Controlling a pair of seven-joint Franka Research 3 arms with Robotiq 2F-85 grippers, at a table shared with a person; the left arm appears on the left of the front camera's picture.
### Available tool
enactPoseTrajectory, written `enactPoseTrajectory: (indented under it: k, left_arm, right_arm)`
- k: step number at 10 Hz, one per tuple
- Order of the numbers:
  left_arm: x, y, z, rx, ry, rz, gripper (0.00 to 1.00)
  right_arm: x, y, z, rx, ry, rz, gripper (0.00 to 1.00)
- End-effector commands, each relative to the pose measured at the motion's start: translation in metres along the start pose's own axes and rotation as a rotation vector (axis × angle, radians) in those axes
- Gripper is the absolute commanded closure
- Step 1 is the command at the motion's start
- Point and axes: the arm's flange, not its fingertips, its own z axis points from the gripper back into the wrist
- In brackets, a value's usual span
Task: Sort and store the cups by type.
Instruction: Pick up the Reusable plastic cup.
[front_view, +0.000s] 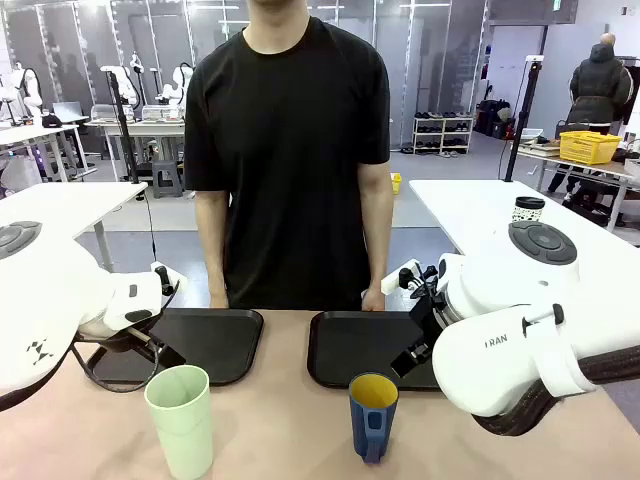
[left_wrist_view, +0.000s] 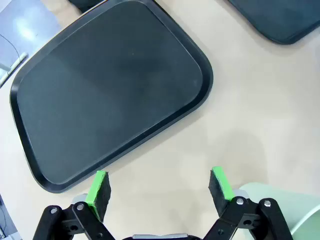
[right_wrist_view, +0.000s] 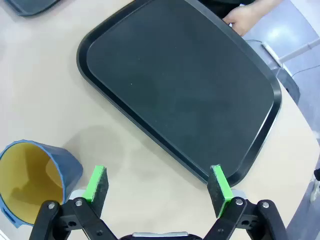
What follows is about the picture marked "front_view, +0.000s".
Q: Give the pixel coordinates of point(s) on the grey laptop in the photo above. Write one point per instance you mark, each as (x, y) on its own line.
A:
(67, 111)

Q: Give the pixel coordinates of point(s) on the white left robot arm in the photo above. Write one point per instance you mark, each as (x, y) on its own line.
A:
(50, 300)

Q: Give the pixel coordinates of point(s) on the grey plastic stool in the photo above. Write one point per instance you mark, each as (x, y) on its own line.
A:
(167, 177)

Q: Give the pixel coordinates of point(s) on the blue mug yellow inside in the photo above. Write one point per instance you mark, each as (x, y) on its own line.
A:
(372, 425)

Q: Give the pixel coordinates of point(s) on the person in dark puffer jacket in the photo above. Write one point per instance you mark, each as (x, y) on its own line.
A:
(600, 85)

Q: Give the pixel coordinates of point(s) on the white shoe rack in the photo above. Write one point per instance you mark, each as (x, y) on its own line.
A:
(442, 135)

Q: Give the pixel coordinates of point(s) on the person's right hand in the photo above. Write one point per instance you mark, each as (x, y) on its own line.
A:
(220, 301)

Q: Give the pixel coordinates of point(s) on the pale green plastic cup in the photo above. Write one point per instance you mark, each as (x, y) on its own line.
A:
(179, 420)

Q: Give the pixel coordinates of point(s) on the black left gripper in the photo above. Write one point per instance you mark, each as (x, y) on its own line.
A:
(167, 356)

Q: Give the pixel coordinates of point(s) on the cluttered background table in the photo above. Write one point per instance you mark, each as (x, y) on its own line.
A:
(575, 167)

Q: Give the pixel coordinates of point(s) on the yellow plastic basket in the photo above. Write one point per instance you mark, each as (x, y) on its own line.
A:
(590, 147)

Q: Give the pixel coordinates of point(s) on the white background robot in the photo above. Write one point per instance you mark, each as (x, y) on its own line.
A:
(27, 90)
(177, 87)
(127, 82)

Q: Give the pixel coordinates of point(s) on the black cap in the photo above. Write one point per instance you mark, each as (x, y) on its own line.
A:
(50, 121)

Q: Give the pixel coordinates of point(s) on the white side table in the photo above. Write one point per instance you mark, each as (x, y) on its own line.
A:
(470, 215)
(55, 205)

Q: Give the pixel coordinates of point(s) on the black camera pole stand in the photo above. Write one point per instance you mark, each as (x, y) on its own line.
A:
(122, 130)
(522, 120)

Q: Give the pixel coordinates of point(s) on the small black-lidded cup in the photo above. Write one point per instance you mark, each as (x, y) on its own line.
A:
(528, 210)

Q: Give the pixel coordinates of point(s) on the person's left forearm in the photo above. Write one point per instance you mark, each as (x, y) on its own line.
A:
(378, 255)

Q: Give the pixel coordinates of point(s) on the white background workbench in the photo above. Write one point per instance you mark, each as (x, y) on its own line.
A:
(150, 127)

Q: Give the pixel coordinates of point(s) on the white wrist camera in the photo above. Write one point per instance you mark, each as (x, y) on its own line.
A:
(397, 280)
(172, 277)

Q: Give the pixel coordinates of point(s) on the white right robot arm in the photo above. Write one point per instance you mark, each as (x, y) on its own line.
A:
(500, 360)

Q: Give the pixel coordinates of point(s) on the person's left hand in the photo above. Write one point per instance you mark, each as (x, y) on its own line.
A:
(373, 300)

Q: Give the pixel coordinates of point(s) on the dark bags pile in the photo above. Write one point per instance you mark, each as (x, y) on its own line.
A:
(492, 120)

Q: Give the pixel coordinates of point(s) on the black plastic tray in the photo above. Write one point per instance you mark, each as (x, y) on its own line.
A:
(220, 345)
(355, 345)

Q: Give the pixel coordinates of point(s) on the person's right forearm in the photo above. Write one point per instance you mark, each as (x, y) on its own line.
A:
(214, 255)

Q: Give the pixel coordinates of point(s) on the person in black t-shirt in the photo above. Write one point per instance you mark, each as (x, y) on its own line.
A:
(287, 150)

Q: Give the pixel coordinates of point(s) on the small yellow crate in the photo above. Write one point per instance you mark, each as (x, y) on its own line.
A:
(396, 183)

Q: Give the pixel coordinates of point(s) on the white background desk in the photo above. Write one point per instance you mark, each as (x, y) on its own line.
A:
(35, 134)

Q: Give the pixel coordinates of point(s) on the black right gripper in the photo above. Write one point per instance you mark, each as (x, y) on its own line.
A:
(429, 317)

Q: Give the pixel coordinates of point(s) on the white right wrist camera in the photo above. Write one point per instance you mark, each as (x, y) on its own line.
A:
(397, 280)

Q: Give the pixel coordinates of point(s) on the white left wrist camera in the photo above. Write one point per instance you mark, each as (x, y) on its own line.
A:
(172, 277)

